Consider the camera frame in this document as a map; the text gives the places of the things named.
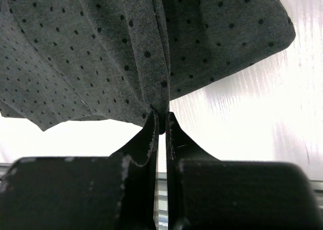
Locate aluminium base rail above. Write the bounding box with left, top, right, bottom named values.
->
left=0, top=161, right=323, bottom=230

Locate dark grey dotted skirt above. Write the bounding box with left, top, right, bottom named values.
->
left=1, top=0, right=295, bottom=131

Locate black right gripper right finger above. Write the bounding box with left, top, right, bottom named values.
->
left=166, top=112, right=320, bottom=229

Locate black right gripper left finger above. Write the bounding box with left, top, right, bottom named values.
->
left=1, top=112, right=159, bottom=229

